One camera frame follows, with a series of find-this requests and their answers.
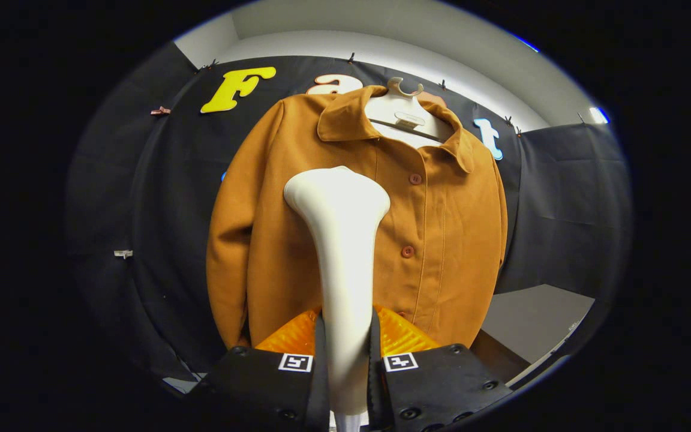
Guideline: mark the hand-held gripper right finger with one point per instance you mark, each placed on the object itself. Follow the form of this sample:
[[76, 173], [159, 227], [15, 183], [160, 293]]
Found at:
[[435, 384]]

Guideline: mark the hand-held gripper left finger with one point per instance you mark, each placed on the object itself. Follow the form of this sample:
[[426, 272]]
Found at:
[[261, 390]]

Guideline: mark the orange-brown button shirt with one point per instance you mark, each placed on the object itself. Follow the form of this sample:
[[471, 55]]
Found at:
[[441, 240]]

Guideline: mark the white garment steamer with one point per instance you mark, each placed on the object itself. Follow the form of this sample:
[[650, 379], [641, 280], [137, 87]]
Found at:
[[342, 240]]

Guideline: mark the small white clip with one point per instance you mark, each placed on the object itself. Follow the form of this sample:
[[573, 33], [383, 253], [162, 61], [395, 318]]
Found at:
[[123, 254]]

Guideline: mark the black backdrop cloth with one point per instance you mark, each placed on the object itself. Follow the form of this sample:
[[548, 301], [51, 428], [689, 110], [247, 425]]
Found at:
[[561, 198]]

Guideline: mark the white mannequin torso form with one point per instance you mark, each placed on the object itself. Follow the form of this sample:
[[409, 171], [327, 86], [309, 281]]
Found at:
[[399, 111]]

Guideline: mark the small red clip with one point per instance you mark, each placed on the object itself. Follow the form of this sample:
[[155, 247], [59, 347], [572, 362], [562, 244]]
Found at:
[[160, 111]]

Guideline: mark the short ceiling light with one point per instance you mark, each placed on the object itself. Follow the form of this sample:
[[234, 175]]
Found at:
[[597, 114]]

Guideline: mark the row of black cloth clips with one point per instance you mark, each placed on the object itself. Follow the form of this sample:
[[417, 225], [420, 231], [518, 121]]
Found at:
[[351, 58]]

